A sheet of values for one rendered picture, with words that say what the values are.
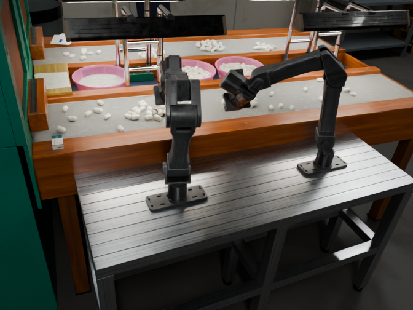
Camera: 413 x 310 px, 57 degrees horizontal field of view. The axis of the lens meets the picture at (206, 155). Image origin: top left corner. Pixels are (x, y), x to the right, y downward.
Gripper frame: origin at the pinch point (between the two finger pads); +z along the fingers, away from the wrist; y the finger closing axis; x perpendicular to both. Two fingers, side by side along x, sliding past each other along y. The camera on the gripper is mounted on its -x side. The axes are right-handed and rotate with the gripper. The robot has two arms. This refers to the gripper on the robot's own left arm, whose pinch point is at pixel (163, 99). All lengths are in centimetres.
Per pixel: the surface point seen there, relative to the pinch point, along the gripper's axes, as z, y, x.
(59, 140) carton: -1.9, 38.7, 11.0
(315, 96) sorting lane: 15, -78, 2
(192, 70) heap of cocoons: 46, -29, -24
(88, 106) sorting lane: 25.2, 26.4, -6.1
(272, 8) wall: 241, -205, -149
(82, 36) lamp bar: -1.5, 26.1, -25.3
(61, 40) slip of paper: 79, 33, -56
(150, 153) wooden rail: -1.6, 8.3, 19.7
